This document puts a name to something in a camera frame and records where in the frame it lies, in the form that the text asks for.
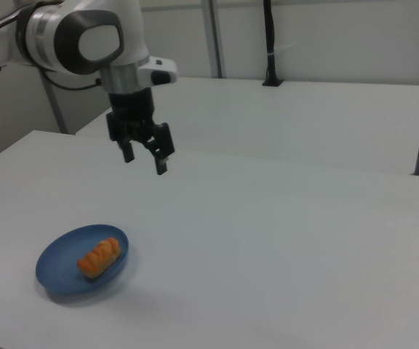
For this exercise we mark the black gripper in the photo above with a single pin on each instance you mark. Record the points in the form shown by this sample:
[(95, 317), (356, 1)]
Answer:
[(131, 109)]

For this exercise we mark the orange bread roll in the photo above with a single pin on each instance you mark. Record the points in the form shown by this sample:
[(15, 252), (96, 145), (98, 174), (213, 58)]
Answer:
[(99, 256)]

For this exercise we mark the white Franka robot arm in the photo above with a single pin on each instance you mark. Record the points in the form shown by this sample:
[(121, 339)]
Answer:
[(67, 22)]

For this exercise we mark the white side table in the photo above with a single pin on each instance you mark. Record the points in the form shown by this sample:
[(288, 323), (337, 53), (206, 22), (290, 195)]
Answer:
[(286, 120)]

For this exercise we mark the blue round plate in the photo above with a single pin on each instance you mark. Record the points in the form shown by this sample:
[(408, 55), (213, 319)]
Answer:
[(60, 265)]

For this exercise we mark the black pole with base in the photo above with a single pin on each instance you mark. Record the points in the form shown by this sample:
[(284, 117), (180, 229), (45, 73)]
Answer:
[(269, 36)]

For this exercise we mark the thin grey partition post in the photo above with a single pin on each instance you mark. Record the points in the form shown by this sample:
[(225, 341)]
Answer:
[(55, 105)]

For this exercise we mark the wide grey partition post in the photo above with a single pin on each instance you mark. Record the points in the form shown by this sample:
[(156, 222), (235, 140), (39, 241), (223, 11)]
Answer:
[(213, 36)]

